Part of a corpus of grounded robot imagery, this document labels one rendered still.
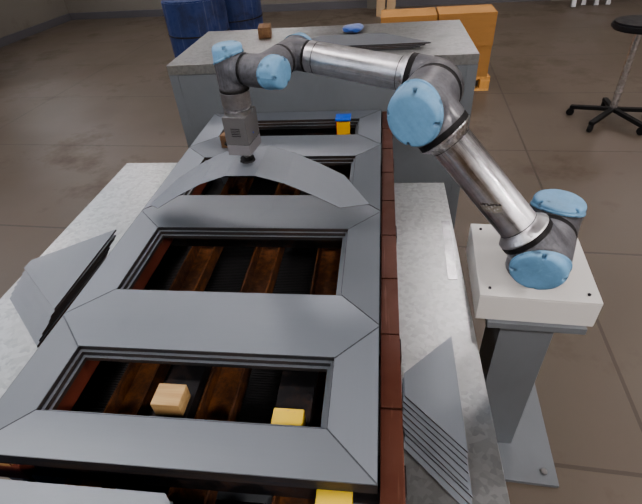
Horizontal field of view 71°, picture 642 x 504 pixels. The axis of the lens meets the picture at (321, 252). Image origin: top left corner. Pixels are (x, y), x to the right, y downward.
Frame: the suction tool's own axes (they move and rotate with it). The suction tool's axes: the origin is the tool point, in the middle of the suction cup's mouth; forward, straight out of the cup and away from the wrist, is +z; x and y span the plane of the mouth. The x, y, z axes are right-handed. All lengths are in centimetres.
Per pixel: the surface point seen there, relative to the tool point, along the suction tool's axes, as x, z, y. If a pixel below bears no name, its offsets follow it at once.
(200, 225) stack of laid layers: -14.4, 15.6, 9.7
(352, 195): 28.7, 10.5, -3.6
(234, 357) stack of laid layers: 13, 17, 53
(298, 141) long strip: 0, 16, -48
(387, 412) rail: 46, 18, 59
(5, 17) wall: -645, 60, -562
